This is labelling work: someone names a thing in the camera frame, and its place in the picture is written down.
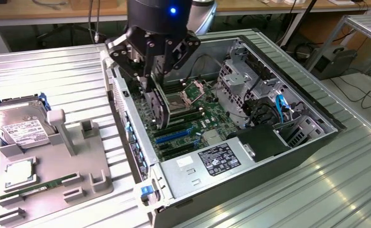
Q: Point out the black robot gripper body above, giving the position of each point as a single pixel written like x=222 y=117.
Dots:
x=154 y=16

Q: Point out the black graphics card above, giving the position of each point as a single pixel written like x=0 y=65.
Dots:
x=161 y=104

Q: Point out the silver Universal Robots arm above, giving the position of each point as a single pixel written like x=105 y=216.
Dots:
x=205 y=16

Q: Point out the metal disk bay cage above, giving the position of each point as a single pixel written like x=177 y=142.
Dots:
x=246 y=83

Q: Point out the installed green RAM stick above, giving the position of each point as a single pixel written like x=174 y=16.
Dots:
x=186 y=116

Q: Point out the green motherboard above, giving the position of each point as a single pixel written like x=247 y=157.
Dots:
x=202 y=118

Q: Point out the blue plastic disk caddy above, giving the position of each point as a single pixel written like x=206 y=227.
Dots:
x=43 y=101

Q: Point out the blue expansion slot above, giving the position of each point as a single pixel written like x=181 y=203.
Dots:
x=173 y=137

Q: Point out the small silver chipset heatsink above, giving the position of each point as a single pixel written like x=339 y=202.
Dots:
x=213 y=138

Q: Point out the silver hard disk drive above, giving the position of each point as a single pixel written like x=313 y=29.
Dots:
x=20 y=123

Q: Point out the black plastic air shroud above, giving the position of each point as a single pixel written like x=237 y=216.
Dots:
x=258 y=142

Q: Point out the open black PC case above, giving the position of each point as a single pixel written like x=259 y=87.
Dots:
x=267 y=142

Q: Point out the black computer box on floor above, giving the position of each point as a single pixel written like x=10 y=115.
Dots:
x=334 y=63

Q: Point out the silver power supply unit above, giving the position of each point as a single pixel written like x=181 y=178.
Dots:
x=205 y=166

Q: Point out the grey plastic parts rack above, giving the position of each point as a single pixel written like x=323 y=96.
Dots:
x=59 y=171

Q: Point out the silver CPU chip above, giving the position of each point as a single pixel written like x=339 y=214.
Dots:
x=20 y=174

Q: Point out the loose green RAM stick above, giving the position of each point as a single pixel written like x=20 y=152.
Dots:
x=36 y=188

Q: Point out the CPU socket with metal frame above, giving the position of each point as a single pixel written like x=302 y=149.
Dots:
x=190 y=93

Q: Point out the wooden desk with white frame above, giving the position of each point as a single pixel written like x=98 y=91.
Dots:
x=62 y=12

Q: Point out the aluminium slat table frame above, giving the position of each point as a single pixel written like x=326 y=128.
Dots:
x=362 y=31

